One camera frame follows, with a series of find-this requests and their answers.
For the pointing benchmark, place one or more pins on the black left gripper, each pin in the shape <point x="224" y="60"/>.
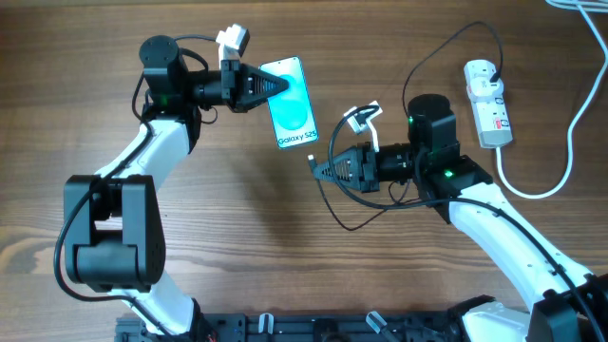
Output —
<point x="233" y="86"/>

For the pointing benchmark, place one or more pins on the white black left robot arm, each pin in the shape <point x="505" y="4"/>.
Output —
<point x="112" y="238"/>

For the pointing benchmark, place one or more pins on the white charger plug adapter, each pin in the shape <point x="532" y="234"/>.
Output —
<point x="479" y="84"/>

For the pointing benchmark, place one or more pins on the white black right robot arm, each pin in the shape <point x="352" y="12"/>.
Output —
<point x="565" y="301"/>

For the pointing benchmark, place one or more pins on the white power strip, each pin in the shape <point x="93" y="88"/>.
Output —
<point x="491" y="121"/>

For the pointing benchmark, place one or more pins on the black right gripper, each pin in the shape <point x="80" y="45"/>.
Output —
<point x="368" y="168"/>

